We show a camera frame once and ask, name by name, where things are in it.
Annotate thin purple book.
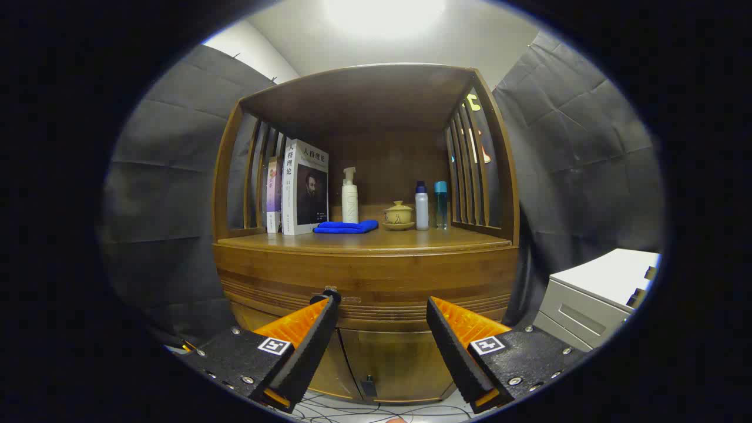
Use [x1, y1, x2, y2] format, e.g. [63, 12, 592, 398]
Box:
[266, 156, 284, 234]

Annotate wooden cabinet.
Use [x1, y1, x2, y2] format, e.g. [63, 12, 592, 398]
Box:
[211, 63, 521, 405]

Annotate grey drawer unit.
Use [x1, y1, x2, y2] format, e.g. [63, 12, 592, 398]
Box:
[532, 249, 662, 352]

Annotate large white portrait book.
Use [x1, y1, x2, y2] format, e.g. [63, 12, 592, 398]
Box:
[281, 139, 330, 236]

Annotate blue folded cloth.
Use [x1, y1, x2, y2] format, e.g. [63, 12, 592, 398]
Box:
[313, 220, 380, 234]

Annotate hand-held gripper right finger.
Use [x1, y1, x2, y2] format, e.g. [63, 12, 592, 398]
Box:
[426, 296, 588, 415]

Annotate clear teal bottle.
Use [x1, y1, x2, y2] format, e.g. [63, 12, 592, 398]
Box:
[434, 181, 448, 230]

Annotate wooden drawer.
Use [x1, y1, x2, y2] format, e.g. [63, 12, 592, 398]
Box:
[213, 243, 519, 333]

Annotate white bottle blue cap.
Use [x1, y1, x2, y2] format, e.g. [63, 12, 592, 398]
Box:
[415, 181, 429, 231]

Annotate black floor cables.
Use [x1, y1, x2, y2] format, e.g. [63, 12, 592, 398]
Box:
[291, 391, 474, 422]

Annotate wooden countertop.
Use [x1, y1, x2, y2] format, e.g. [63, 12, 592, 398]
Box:
[216, 226, 513, 254]

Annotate white pump bottle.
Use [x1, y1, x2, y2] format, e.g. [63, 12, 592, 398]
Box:
[341, 167, 360, 224]

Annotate black backdrop cloth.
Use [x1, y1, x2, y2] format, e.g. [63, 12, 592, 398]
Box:
[100, 44, 277, 347]
[446, 29, 667, 330]

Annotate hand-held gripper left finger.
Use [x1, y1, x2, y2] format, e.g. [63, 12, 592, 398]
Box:
[179, 291, 341, 413]

